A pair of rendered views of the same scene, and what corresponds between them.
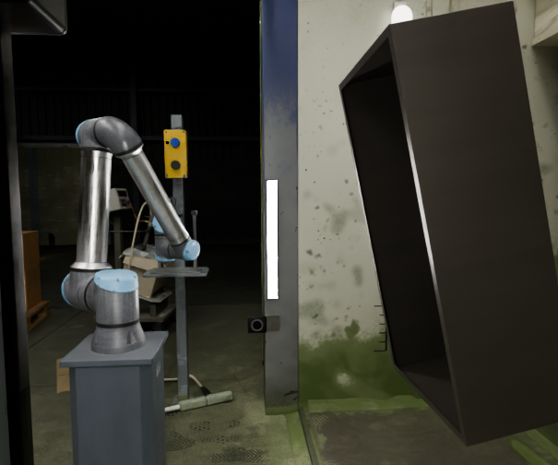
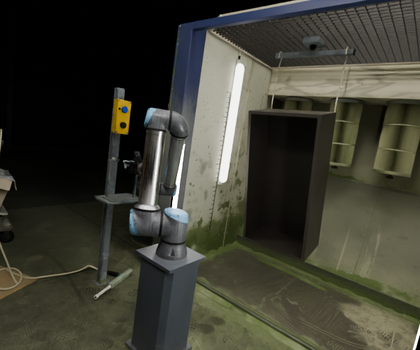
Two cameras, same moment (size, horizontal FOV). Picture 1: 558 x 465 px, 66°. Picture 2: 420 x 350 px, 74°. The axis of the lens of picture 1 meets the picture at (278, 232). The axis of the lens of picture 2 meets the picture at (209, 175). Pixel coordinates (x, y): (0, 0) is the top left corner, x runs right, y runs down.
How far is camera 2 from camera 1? 1.71 m
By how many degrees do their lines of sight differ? 47
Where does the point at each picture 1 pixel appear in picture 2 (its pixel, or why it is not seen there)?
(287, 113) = (192, 105)
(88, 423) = (173, 302)
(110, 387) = (186, 278)
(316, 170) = (198, 139)
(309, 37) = (206, 66)
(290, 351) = not seen: hidden behind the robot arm
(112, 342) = (182, 252)
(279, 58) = (194, 73)
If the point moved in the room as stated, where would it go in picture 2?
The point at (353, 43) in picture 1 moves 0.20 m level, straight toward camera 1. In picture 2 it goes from (221, 75) to (234, 73)
